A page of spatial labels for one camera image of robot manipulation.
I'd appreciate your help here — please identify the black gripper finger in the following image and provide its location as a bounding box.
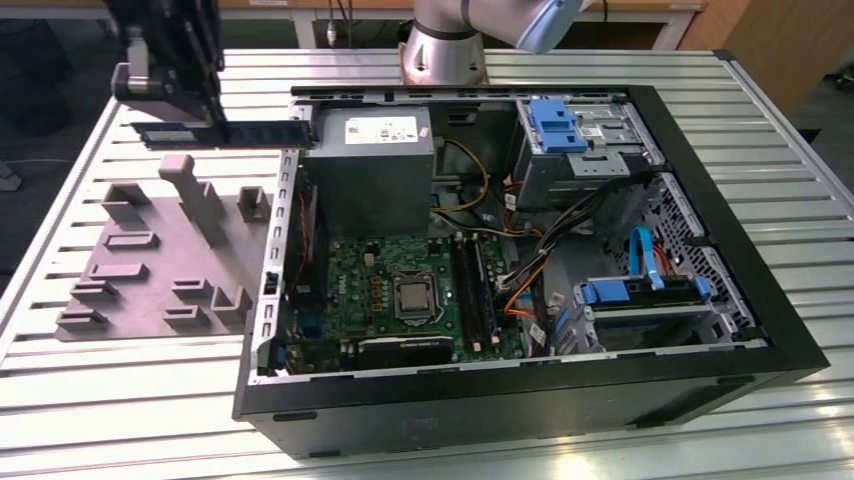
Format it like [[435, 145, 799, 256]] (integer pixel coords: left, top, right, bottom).
[[198, 67, 229, 147]]

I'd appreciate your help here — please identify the RAM stick with white label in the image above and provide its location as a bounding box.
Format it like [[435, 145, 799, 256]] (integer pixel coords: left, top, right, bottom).
[[129, 120, 313, 151]]

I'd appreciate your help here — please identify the brown wooden cabinet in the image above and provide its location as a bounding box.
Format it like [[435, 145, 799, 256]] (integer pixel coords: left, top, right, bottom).
[[676, 0, 854, 119]]

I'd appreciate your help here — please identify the black graphics card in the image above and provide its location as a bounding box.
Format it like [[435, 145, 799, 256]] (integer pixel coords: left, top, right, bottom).
[[339, 335, 455, 372]]

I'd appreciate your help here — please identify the white frame wooden desk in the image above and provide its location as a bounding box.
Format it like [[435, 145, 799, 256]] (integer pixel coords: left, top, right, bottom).
[[218, 0, 710, 51]]

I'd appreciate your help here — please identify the yellow black power cable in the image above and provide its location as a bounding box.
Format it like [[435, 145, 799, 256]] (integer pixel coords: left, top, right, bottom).
[[429, 138, 492, 224]]

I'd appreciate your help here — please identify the orange wire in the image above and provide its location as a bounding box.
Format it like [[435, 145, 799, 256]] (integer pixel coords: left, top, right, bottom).
[[500, 252, 555, 319]]

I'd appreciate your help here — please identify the black office chair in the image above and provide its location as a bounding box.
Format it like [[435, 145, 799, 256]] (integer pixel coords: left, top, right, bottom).
[[0, 18, 76, 137]]

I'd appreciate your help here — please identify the blue SATA cable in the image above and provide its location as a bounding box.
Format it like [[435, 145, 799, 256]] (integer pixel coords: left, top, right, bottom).
[[629, 225, 668, 290]]

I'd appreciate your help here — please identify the silver drive cage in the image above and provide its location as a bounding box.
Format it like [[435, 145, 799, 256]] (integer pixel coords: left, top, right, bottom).
[[516, 97, 665, 211]]

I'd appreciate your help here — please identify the orange SATA cable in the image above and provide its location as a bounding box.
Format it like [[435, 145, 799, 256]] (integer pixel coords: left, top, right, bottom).
[[651, 243, 679, 279]]

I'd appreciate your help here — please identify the red black twisted wire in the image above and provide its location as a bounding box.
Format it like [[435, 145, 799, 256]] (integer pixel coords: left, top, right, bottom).
[[292, 184, 319, 301]]

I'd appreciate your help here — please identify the hard disk in blue carrier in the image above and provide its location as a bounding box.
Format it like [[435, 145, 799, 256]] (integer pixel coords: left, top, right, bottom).
[[573, 275, 712, 307]]

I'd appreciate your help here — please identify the black cable bundle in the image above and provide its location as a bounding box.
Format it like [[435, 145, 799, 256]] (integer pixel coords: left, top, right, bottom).
[[496, 177, 652, 291]]

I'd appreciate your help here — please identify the silver disk bay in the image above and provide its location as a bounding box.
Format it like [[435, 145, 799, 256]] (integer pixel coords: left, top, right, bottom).
[[569, 277, 742, 354]]

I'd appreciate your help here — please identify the grey parts rack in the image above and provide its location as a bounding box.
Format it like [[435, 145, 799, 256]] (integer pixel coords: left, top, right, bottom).
[[53, 152, 275, 344]]

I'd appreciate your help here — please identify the black PC case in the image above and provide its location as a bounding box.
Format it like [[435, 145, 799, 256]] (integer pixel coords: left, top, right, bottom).
[[229, 83, 832, 459]]

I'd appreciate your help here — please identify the black RAM slot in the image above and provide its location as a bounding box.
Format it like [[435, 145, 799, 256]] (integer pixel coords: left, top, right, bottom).
[[449, 232, 483, 351]]

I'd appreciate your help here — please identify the grey power supply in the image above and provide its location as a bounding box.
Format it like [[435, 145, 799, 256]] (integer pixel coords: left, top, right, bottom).
[[303, 105, 439, 239]]

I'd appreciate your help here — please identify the black case fan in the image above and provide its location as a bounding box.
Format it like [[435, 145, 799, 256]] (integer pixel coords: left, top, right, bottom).
[[292, 164, 332, 306]]

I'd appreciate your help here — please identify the blue disk carrier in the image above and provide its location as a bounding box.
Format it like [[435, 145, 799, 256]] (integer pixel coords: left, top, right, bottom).
[[525, 99, 589, 154]]

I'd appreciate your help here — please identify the silver CPU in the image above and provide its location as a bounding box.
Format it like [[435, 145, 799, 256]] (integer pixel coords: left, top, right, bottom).
[[397, 280, 433, 312]]

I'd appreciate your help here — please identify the green motherboard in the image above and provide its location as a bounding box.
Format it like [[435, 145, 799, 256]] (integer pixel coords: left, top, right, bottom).
[[285, 234, 528, 374]]

